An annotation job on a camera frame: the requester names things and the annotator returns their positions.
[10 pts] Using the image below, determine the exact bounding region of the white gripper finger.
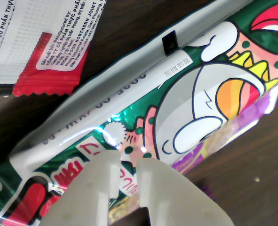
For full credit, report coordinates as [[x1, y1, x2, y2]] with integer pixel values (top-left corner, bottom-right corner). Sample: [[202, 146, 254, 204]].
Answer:
[[41, 150, 121, 226], [136, 157, 234, 226]]

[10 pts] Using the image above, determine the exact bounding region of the green cartoon snack stick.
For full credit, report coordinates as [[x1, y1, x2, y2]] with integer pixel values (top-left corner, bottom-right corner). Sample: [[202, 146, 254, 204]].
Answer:
[[0, 0, 278, 226]]

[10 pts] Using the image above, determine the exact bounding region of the red white candy packet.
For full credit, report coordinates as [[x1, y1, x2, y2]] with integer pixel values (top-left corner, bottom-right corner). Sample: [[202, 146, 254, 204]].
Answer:
[[0, 0, 108, 97]]

